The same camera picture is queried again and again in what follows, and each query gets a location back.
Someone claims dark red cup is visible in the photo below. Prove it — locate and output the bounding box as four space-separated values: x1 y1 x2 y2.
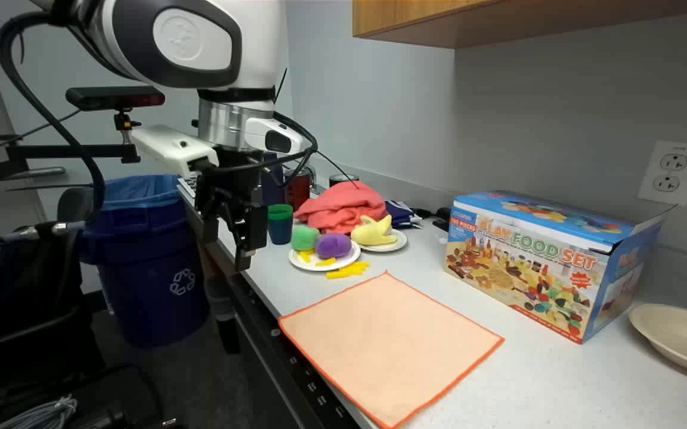
284 174 313 210

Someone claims coral red cloth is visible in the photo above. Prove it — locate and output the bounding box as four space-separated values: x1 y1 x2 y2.
293 179 389 238

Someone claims white round plate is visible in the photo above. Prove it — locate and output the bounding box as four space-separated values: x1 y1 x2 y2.
286 235 363 274

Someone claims black chair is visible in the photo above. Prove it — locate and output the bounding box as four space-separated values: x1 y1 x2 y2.
0 186 178 429

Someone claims blue recycling bin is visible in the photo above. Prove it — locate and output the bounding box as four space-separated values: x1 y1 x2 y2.
78 174 212 349

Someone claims dark blue cup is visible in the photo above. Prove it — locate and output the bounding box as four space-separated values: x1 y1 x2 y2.
260 167 286 207

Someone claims colourful play food box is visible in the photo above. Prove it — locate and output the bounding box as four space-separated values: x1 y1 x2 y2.
443 188 674 346

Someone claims dark blue cloth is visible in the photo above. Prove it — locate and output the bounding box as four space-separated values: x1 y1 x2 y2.
385 198 424 231

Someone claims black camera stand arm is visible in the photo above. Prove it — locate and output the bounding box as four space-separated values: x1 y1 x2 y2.
0 106 144 193

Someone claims wooden wall cabinet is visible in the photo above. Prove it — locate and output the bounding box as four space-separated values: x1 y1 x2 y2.
351 0 687 50

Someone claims yellow plush toy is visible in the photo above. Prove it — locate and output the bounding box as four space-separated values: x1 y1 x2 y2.
348 212 400 247

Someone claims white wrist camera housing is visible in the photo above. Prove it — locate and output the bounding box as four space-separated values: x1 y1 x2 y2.
240 115 314 156

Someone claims green bowl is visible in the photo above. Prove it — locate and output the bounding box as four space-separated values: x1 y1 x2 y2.
265 203 295 247

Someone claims counter cabinet with drawers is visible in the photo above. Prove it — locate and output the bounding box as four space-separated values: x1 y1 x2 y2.
177 186 363 429

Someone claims peach towel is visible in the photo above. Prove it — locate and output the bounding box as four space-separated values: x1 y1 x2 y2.
276 269 505 429

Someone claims black stereo camera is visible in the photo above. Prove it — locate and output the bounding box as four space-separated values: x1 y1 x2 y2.
65 82 166 111

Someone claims purple plush ball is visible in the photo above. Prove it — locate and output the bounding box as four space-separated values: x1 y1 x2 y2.
314 231 352 261

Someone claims white wall outlet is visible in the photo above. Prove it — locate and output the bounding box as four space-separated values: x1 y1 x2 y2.
637 138 687 207

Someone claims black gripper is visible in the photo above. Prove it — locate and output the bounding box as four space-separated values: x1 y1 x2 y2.
192 150 272 272

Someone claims beige plate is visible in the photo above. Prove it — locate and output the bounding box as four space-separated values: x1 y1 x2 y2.
628 299 687 378

